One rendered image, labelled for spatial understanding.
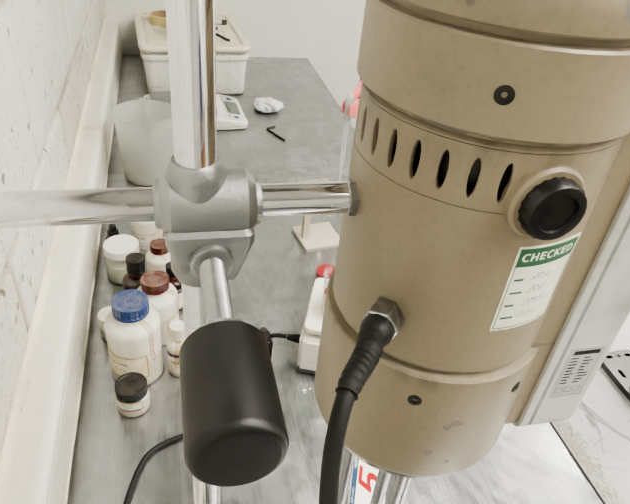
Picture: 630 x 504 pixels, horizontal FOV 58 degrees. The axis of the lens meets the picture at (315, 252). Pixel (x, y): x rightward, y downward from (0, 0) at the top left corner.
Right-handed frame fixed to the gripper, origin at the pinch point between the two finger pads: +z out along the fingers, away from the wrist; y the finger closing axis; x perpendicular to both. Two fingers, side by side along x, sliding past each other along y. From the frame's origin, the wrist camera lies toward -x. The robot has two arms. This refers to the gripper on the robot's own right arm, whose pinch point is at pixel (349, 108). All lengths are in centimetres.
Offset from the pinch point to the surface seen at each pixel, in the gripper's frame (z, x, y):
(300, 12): -83, 17, -97
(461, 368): 45, -14, 45
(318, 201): 48, -20, 39
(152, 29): -30, 18, -104
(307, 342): 18.0, 26.0, 13.4
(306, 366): 17.9, 30.6, 13.7
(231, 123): -25, 30, -59
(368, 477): 25, 30, 32
